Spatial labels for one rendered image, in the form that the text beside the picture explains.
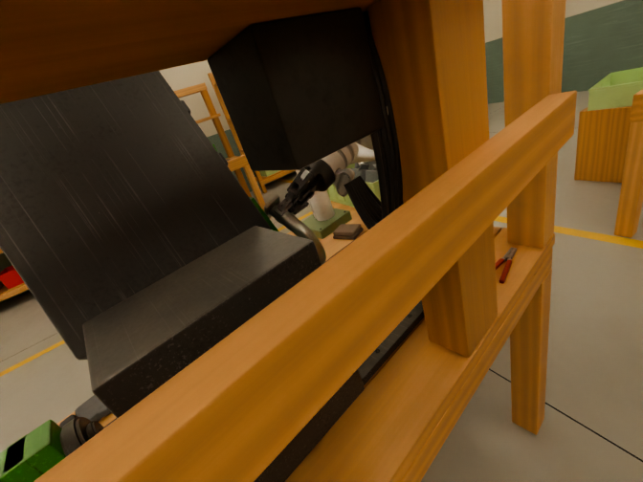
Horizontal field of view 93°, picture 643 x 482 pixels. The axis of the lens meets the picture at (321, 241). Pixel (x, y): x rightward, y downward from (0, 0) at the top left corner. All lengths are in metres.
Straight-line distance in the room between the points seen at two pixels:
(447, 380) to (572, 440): 1.05
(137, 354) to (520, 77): 0.87
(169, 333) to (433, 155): 0.41
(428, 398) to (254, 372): 0.47
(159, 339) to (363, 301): 0.23
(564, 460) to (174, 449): 1.51
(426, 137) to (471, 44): 0.14
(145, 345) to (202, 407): 0.18
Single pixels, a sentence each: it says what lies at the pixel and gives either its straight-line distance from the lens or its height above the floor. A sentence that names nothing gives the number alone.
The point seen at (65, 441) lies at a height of 1.15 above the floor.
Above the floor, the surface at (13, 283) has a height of 0.31.
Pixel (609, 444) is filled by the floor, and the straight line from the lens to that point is 1.71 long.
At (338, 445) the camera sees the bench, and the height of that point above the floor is 0.88.
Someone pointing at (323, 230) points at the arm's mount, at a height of 0.88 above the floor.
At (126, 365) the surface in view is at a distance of 0.39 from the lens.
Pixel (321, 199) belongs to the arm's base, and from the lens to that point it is 1.38.
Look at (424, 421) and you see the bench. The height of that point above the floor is 0.88.
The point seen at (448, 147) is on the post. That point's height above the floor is 1.30.
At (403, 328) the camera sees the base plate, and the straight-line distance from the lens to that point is 0.75.
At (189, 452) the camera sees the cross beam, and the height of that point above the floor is 1.25.
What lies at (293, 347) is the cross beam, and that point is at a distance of 0.25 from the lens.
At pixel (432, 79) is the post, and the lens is 0.46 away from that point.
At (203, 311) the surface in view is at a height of 1.24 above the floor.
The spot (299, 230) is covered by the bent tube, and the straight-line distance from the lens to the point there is 0.63.
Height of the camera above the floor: 1.43
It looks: 26 degrees down
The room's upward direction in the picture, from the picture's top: 18 degrees counter-clockwise
